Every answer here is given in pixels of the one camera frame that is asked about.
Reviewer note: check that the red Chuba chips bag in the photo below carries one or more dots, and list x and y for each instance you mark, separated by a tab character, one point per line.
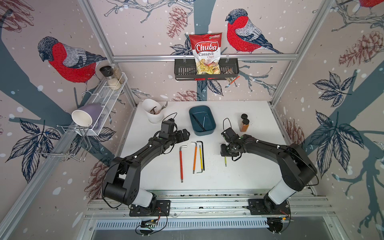
207	51

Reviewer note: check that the purple cup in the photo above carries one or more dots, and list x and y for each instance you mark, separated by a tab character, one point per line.
87	116

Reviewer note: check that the large black hex key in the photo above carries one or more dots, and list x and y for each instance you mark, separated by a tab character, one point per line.
202	145

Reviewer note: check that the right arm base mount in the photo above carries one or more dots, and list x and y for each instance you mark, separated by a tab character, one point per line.
267	207

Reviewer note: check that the teal plastic storage box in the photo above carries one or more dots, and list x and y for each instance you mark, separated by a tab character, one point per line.
210	124

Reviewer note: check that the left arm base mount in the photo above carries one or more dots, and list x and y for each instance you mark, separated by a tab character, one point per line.
161	207

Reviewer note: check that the white wire wall shelf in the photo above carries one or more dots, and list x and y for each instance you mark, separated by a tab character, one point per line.
107	99

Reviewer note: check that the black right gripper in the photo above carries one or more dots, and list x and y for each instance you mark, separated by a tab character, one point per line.
222	152

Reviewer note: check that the white ceramic utensil cup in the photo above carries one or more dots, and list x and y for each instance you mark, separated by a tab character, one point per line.
151	108

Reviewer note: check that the red handled hex key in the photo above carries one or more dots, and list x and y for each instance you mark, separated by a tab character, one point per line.
181	162

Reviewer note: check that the clear glass jar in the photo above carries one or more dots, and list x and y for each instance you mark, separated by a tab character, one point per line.
117	73

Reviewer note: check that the chrome wire cup holder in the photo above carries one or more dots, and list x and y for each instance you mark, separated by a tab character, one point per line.
66	143

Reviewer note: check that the orange handled hex key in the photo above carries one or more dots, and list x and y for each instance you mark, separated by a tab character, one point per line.
195	157

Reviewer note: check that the orange spice bottle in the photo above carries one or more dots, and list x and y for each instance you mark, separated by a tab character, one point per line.
244	125

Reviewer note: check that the black lid spice jar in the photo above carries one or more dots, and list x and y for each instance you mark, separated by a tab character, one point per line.
112	81

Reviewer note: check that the black wire wall basket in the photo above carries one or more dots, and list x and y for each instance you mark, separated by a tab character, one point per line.
189	70

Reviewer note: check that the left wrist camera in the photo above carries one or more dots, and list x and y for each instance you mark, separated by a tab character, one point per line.
168	128

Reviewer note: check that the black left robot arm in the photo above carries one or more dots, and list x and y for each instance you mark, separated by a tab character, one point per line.
122	180

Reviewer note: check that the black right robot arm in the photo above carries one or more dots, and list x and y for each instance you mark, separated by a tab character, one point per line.
296	168

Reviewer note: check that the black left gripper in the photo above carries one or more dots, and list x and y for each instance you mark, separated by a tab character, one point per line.
181	138

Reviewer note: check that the yellow handled hex key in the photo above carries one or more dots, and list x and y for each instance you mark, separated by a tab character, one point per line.
201	160

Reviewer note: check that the thin black hex key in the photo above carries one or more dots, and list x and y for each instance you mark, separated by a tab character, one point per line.
201	126

